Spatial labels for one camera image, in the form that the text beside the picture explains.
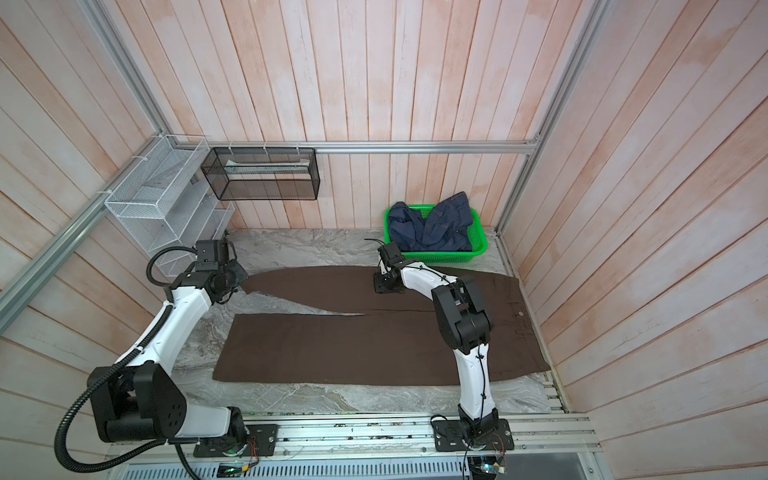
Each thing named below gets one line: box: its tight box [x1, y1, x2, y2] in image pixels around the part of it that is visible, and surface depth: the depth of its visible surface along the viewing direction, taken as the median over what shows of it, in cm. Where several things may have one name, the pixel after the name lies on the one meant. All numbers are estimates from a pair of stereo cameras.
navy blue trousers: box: [388, 192, 473, 252], surface depth 113 cm
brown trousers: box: [214, 271, 550, 385], surface depth 92 cm
